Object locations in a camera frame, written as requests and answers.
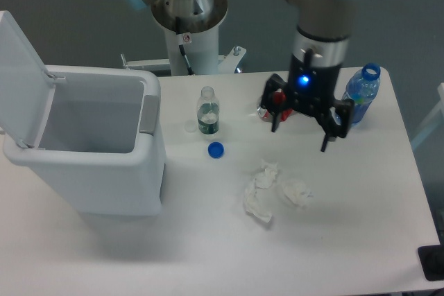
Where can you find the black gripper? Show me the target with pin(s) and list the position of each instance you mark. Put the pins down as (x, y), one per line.
(310, 91)

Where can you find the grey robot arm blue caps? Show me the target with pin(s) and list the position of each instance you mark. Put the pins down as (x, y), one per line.
(320, 44)

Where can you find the white trash bin open lid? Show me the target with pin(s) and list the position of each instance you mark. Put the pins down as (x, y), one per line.
(92, 134)

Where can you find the crushed red soda can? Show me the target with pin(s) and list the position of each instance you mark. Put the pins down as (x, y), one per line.
(278, 97)

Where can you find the blue plastic bottle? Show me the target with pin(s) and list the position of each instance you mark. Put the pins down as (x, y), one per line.
(362, 88)

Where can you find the crumpled white paper upper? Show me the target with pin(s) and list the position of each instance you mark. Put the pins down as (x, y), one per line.
(267, 174)

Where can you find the crumpled white paper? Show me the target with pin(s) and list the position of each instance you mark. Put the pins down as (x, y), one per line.
(252, 205)
(297, 192)
(267, 174)

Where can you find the crumpled white paper right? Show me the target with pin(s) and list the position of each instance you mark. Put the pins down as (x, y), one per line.
(297, 192)

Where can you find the clear plastic bottle green label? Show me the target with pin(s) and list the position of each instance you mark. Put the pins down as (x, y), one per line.
(208, 111)

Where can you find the blue bottle cap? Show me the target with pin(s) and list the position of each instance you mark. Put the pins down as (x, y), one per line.
(215, 150)

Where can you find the crumpled white paper lower left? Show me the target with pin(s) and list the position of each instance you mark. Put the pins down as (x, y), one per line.
(252, 205)

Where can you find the white bottle cap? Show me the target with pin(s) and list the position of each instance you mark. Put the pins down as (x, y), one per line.
(190, 127)

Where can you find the black device at table corner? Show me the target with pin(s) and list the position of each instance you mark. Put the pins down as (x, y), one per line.
(431, 259)

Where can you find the white metal base frame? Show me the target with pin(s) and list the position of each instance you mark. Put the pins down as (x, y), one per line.
(230, 63)

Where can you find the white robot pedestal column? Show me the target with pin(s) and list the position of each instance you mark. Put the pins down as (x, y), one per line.
(191, 31)

